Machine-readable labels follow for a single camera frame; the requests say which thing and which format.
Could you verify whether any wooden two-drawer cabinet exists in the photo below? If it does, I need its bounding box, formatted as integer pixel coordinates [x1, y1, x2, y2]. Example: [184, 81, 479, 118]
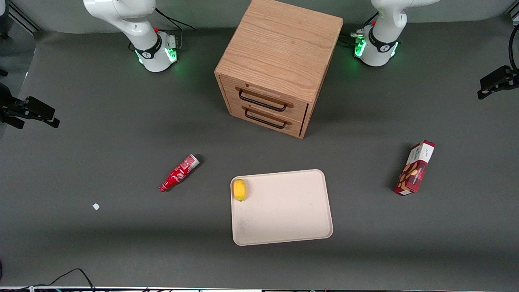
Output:
[214, 0, 344, 139]

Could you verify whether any red soda bottle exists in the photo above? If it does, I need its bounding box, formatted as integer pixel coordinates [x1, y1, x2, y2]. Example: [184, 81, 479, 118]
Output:
[159, 154, 200, 193]

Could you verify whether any beige plastic tray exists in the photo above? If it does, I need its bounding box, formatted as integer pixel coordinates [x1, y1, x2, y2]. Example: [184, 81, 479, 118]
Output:
[230, 169, 334, 246]

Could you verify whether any red cookie box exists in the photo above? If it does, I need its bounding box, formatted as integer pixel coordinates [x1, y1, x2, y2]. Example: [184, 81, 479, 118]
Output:
[394, 140, 436, 197]

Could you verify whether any black drawer handle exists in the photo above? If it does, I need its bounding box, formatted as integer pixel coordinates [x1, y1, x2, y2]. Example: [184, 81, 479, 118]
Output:
[244, 108, 287, 129]
[238, 90, 288, 112]

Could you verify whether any yellow lemon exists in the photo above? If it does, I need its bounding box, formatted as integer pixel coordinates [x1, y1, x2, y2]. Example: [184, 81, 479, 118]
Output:
[233, 179, 247, 202]

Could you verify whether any black arm base cable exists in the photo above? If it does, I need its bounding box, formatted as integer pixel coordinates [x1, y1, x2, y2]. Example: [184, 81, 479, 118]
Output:
[340, 11, 379, 46]
[155, 7, 195, 48]

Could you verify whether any black floor cable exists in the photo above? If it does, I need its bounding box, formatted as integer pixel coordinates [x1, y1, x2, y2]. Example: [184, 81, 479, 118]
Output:
[0, 268, 96, 291]

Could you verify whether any aluminium frame rail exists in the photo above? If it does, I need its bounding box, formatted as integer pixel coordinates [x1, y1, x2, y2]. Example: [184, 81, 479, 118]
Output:
[7, 0, 42, 34]

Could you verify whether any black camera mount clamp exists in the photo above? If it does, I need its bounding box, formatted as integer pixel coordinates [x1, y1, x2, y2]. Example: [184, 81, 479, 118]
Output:
[0, 83, 60, 130]
[477, 24, 519, 100]

